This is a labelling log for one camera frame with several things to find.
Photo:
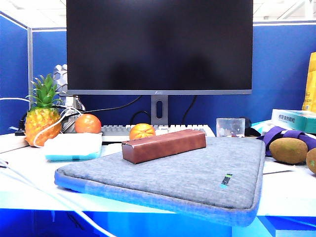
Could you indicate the brown leather glasses case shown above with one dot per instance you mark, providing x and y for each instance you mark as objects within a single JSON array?
[{"x": 160, "y": 148}]

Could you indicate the orange mandarin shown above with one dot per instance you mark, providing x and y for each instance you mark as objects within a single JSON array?
[{"x": 142, "y": 132}]

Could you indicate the white and grey keyboard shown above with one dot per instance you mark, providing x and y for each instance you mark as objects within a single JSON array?
[{"x": 116, "y": 129}]

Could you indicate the grey fabric laptop sleeve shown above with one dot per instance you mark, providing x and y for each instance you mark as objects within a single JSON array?
[{"x": 185, "y": 177}]

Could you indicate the red-orange round fruit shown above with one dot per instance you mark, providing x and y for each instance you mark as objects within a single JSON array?
[{"x": 88, "y": 124}]

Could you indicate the clear plastic cup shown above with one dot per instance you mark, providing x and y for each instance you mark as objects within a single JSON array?
[{"x": 230, "y": 127}]

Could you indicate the black computer monitor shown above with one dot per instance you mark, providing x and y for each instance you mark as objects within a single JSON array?
[{"x": 158, "y": 44}]

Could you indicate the white and blue tissue pack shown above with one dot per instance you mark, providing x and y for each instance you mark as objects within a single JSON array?
[{"x": 72, "y": 145}]

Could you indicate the black rounded device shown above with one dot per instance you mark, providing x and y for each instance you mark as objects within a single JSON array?
[{"x": 249, "y": 126}]

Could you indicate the silver hexagon-patterned device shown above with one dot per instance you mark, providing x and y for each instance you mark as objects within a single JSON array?
[{"x": 61, "y": 76}]

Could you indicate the toy pineapple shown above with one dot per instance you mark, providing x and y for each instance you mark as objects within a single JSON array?
[{"x": 42, "y": 123}]

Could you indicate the white paper sheet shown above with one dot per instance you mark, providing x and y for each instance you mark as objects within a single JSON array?
[{"x": 274, "y": 168}]

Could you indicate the teal and white box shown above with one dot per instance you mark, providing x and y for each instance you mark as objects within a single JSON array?
[{"x": 291, "y": 121}]

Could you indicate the brown kiwi fruit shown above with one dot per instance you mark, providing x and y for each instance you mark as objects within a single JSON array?
[
  {"x": 288, "y": 150},
  {"x": 312, "y": 161}
]

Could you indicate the yellow plastic bag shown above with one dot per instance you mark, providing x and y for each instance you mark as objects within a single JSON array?
[{"x": 310, "y": 84}]

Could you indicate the grey partition frame post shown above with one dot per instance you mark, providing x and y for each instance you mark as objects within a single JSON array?
[{"x": 30, "y": 69}]

